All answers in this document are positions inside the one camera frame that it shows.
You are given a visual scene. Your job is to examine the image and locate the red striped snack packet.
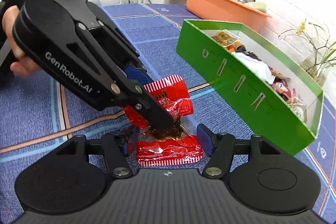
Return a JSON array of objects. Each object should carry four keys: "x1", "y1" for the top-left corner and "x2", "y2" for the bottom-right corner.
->
[{"x1": 124, "y1": 75, "x2": 203, "y2": 167}]

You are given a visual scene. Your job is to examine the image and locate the glass vase with plant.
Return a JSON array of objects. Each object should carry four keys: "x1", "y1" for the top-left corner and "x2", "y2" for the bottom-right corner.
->
[{"x1": 278, "y1": 19, "x2": 335, "y2": 87}]

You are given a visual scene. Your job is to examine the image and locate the orange plastic basin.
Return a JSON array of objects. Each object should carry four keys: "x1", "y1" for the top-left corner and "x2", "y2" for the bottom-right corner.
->
[{"x1": 186, "y1": 0, "x2": 272, "y2": 32}]

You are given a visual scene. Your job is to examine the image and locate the person's left hand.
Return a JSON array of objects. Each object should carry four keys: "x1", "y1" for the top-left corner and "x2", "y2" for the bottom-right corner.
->
[{"x1": 2, "y1": 6, "x2": 41, "y2": 77}]

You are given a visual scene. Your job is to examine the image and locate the white plastic snack bag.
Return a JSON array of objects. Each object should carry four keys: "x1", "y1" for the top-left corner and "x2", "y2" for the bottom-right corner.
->
[{"x1": 232, "y1": 52, "x2": 275, "y2": 85}]

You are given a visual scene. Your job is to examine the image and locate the green cardboard snack box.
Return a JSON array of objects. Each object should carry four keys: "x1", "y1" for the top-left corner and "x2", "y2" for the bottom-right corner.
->
[{"x1": 177, "y1": 19, "x2": 323, "y2": 155}]

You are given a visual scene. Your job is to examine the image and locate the pale green plate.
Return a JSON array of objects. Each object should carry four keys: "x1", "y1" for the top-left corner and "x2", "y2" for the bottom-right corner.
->
[{"x1": 245, "y1": 2, "x2": 267, "y2": 13}]

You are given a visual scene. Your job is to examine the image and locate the yellow orange snack packet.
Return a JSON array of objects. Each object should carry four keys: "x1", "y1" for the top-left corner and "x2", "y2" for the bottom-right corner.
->
[{"x1": 212, "y1": 30, "x2": 243, "y2": 52}]

